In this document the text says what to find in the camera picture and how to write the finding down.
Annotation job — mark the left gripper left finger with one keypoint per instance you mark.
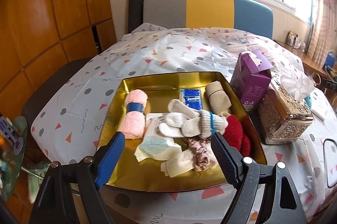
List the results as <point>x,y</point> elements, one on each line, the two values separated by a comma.
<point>95,171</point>

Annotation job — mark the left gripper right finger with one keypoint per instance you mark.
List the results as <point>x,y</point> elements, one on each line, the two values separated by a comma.
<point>242,173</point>

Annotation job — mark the red plush toy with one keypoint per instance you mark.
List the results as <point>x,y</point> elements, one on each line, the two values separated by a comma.
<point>235,136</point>

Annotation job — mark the mauve satin scrunchie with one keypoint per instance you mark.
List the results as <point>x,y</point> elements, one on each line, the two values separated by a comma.
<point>203,156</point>

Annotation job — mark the white waffle cloth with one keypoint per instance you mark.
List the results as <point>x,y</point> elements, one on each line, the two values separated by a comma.
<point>182,164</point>

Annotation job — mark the pink towel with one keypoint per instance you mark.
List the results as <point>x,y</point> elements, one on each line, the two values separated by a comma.
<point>133,123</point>

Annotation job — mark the wet wipes pack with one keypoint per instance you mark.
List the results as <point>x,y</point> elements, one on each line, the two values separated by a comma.
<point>154,144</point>

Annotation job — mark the beige cloth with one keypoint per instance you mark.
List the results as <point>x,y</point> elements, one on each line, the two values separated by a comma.
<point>218,99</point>

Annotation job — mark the white knit gloves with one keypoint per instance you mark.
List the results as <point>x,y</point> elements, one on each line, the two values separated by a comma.
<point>183,121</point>

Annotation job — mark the blue pocket tissue pack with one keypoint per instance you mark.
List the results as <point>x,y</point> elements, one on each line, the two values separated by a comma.
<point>191,98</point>

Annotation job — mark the blue plush toy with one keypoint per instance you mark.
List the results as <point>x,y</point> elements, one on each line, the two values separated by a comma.
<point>308,101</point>

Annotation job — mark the patterned plastic tablecloth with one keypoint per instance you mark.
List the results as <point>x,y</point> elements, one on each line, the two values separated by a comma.
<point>69,126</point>

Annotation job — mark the ornate gold tissue box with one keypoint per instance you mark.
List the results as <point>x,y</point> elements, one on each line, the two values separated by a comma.
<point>283,119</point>

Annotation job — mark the gold metal tray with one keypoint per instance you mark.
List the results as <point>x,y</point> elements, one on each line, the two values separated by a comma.
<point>147,176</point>

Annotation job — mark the purple tissue box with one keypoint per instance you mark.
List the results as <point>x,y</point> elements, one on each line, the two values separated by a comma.
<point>251,78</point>

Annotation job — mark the wooden desk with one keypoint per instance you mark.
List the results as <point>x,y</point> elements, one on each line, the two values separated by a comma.
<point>308,63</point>

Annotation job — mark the blue folding chair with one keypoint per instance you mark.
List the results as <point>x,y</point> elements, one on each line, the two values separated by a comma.
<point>330,59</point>

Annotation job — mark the right window curtain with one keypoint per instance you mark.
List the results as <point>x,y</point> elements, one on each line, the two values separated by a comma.
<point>323,38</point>

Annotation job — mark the tricolour sofa backrest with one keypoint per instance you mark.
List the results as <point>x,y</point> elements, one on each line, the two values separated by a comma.
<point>246,15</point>

